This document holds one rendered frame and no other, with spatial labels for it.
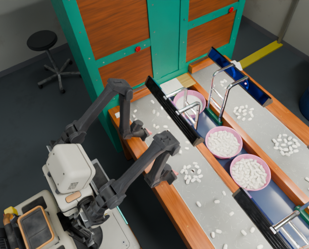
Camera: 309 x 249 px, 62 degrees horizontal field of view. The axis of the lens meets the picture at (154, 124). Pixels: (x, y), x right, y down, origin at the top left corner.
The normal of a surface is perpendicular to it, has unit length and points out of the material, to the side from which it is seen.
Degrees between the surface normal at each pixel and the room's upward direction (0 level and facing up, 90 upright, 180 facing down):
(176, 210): 0
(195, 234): 0
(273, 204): 0
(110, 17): 90
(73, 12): 90
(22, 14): 90
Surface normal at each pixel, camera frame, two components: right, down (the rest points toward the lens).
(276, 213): -0.06, -0.56
